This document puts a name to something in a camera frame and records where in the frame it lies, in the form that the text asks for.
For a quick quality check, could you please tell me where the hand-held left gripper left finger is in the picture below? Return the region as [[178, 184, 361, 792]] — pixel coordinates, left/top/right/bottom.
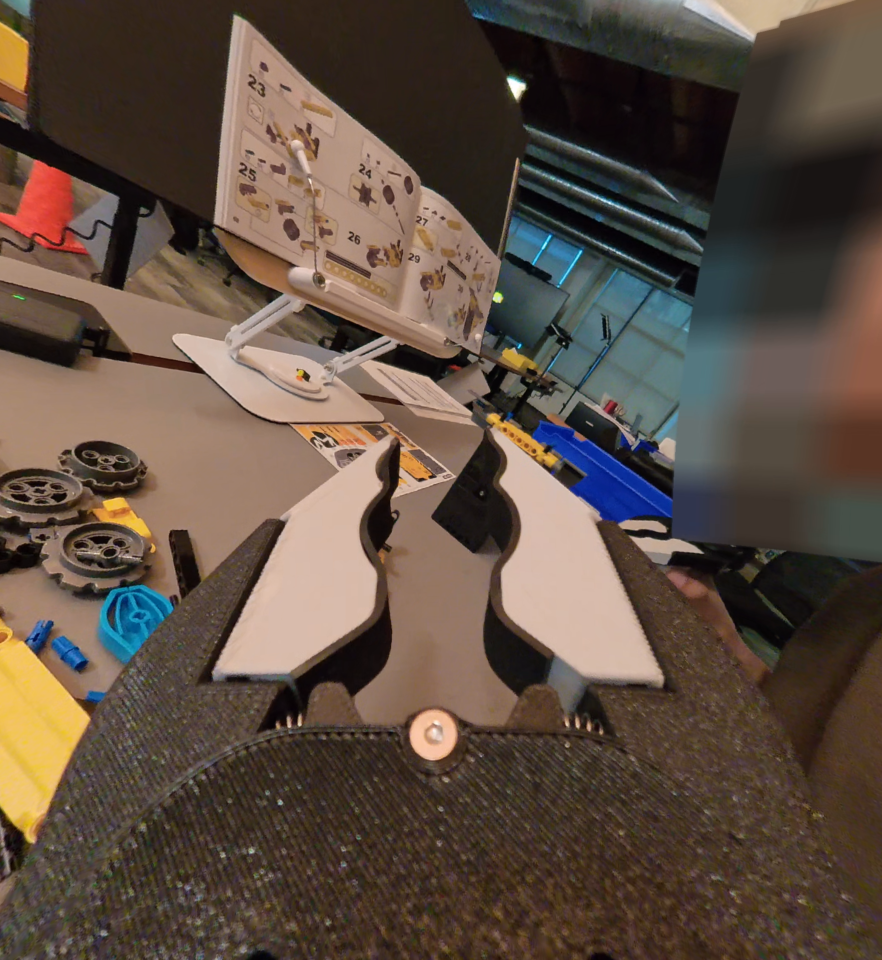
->
[[210, 436, 402, 706]]

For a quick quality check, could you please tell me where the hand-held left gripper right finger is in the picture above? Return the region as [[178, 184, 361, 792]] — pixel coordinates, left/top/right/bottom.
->
[[484, 427, 667, 719]]

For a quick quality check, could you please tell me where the large yellow black brick model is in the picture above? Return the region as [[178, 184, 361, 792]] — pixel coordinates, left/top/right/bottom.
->
[[431, 408, 586, 556]]

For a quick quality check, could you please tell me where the pile of toy brick pieces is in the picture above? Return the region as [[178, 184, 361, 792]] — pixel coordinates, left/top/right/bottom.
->
[[0, 412, 203, 880]]

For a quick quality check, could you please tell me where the long black brick beam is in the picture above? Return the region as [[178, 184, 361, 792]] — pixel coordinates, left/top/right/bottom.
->
[[168, 528, 202, 603]]

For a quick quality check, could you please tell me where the blue plastic storage bin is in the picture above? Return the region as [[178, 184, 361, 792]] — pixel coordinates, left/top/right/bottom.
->
[[533, 418, 676, 538]]

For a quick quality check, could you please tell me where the printed sticker sheet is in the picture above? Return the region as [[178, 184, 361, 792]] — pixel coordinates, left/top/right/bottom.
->
[[291, 422, 454, 498]]

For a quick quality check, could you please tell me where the cyan brick separator tool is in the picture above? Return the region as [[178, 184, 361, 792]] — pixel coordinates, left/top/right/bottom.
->
[[98, 585, 177, 666]]

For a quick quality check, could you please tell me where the white paper sheet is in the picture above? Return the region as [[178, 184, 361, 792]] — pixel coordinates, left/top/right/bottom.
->
[[360, 362, 481, 422]]

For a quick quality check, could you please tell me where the black display screen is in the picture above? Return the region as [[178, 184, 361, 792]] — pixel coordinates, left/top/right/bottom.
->
[[486, 253, 571, 348]]

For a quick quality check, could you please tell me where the yellow flat brick panel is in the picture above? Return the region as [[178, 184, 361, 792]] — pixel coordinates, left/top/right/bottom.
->
[[0, 613, 91, 846]]

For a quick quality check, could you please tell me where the brick instruction booklet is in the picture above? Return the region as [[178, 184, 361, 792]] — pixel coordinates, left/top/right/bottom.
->
[[214, 15, 503, 351]]

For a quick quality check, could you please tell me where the black power adapter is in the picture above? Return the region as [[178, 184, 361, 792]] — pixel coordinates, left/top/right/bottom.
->
[[0, 271, 113, 369]]

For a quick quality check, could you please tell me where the background desk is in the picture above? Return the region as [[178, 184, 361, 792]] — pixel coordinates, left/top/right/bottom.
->
[[0, 56, 158, 291]]

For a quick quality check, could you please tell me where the orange traffic cone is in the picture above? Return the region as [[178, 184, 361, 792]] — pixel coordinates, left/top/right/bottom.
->
[[0, 159, 91, 257]]

